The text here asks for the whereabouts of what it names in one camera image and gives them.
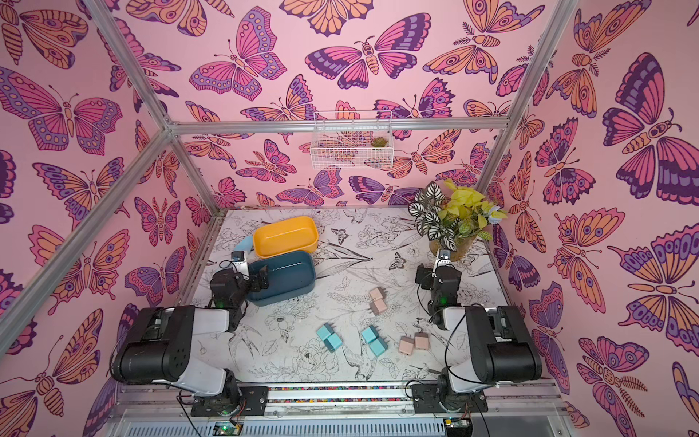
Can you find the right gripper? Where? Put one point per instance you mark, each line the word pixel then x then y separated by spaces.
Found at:
pixel 437 274

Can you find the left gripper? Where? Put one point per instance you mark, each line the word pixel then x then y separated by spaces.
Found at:
pixel 263 279

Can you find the teal storage box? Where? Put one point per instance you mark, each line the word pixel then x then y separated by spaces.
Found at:
pixel 282 277

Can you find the pink plug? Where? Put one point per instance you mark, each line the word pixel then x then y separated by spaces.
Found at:
pixel 376 294
pixel 422 341
pixel 378 307
pixel 406 346

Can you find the yellow storage box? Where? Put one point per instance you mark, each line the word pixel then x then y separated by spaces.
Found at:
pixel 286 236

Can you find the teal plug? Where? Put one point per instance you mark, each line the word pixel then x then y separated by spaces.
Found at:
pixel 369 334
pixel 325 331
pixel 378 346
pixel 333 342

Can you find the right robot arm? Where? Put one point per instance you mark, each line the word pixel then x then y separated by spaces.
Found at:
pixel 486 346

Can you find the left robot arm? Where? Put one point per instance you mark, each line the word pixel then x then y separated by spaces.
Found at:
pixel 158 347

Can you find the light blue scoop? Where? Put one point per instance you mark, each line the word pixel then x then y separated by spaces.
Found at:
pixel 243 248

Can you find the potted plant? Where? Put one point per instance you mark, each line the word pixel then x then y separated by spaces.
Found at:
pixel 453 222

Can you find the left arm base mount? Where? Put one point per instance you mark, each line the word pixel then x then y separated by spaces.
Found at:
pixel 247 401

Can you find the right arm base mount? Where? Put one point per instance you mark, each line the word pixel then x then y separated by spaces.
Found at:
pixel 433 398

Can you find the white wire basket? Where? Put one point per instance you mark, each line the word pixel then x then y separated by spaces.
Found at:
pixel 352 139

